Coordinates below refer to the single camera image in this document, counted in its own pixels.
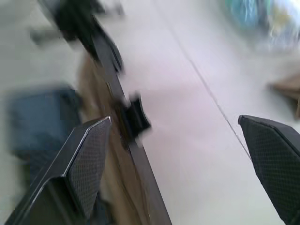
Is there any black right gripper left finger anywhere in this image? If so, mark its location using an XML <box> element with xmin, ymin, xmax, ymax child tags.
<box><xmin>5</xmin><ymin>116</ymin><xmax>113</xmax><ymax>225</ymax></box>

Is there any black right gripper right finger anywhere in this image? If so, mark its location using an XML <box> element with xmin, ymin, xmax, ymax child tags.
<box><xmin>238</xmin><ymin>114</ymin><xmax>300</xmax><ymax>225</ymax></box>

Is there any brown wooden table panel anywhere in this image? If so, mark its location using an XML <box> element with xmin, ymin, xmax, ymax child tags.
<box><xmin>77</xmin><ymin>55</ymin><xmax>153</xmax><ymax>225</ymax></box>

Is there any blue box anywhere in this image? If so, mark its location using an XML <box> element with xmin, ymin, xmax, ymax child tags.
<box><xmin>7</xmin><ymin>85</ymin><xmax>83</xmax><ymax>162</ymax></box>

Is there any black table edge clamp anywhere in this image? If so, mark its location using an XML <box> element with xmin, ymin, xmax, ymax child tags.
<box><xmin>117</xmin><ymin>91</ymin><xmax>152</xmax><ymax>150</ymax></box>

